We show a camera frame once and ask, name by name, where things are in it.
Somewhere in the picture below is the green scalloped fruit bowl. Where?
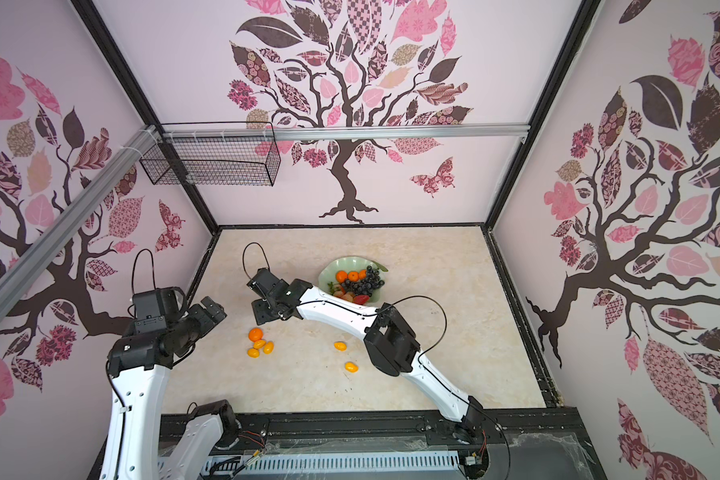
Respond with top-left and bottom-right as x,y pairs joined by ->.
318,256 -> 388,303

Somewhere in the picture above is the dark grape bunch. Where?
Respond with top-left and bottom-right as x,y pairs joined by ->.
338,262 -> 387,296

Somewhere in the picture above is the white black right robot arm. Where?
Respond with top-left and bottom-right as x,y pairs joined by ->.
247,268 -> 485,442

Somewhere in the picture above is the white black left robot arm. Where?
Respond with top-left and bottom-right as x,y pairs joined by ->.
99,287 -> 240,479

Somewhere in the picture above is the orange mandarin left pile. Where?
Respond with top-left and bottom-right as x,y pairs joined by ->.
248,328 -> 263,342

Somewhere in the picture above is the white vented strip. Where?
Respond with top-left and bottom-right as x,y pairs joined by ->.
201,451 -> 464,479

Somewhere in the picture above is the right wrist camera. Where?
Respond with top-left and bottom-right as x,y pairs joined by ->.
247,268 -> 289,300

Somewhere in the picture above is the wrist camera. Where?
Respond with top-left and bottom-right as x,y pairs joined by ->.
132,287 -> 186,334
247,268 -> 289,300

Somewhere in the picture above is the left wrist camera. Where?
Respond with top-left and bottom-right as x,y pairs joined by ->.
132,287 -> 186,334

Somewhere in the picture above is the black wire basket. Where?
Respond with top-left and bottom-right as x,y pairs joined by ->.
140,120 -> 281,187

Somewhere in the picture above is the aluminium rail left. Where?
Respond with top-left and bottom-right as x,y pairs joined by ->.
0,125 -> 160,323

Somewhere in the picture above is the aluminium rail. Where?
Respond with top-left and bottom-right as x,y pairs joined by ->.
162,122 -> 530,141
0,125 -> 160,323

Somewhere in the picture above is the aluminium rail back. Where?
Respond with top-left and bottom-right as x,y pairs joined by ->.
162,122 -> 530,141

